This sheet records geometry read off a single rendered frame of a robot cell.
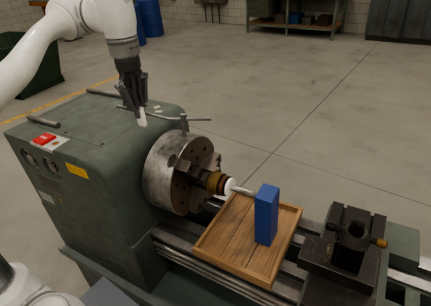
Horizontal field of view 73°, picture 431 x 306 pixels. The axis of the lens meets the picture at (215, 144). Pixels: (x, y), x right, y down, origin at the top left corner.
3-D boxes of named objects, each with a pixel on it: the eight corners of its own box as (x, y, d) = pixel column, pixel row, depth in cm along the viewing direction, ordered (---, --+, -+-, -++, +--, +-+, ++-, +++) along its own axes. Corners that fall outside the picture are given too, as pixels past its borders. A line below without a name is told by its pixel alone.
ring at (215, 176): (198, 177, 104) (221, 185, 100) (211, 163, 110) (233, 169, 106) (201, 196, 109) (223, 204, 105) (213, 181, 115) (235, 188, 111)
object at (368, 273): (296, 267, 89) (297, 256, 86) (305, 242, 96) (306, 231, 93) (371, 297, 80) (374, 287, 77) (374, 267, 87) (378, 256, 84)
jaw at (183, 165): (182, 177, 110) (167, 167, 100) (187, 165, 111) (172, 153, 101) (207, 185, 105) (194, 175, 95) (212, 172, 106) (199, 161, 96)
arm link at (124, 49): (143, 33, 85) (147, 53, 88) (121, 31, 89) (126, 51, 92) (121, 41, 79) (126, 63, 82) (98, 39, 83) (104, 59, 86)
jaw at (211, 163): (192, 163, 114) (207, 146, 122) (194, 173, 117) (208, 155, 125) (216, 171, 109) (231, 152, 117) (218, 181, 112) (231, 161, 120)
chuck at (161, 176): (152, 224, 110) (145, 148, 97) (198, 185, 135) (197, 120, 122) (171, 232, 106) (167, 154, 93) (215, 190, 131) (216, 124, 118)
